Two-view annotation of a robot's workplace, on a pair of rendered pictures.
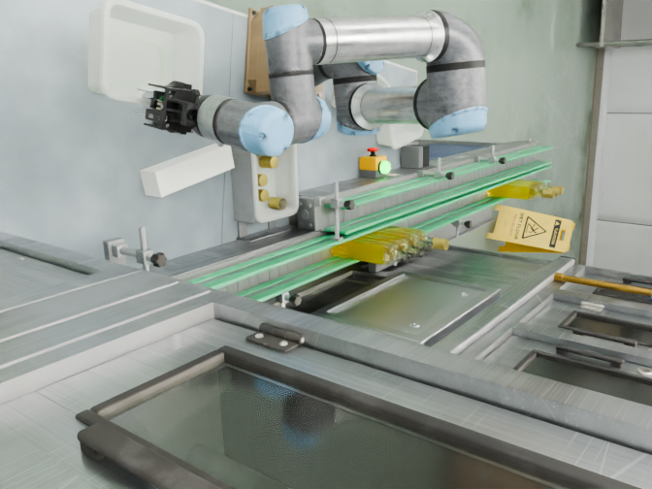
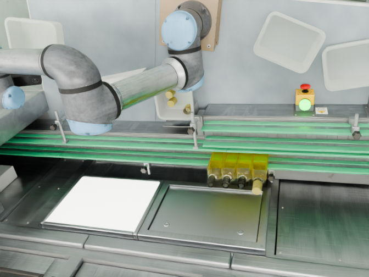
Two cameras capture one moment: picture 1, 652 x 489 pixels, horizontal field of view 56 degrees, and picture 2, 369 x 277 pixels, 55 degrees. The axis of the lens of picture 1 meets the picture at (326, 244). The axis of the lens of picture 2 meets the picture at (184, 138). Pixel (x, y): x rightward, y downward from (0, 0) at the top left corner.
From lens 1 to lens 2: 176 cm
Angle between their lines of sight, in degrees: 66
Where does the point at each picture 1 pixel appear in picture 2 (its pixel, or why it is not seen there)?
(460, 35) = (50, 69)
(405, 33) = (23, 64)
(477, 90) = (68, 109)
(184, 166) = (112, 80)
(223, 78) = (150, 29)
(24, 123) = not seen: hidden behind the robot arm
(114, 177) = not seen: hidden behind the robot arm
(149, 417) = not seen: outside the picture
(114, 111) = (85, 48)
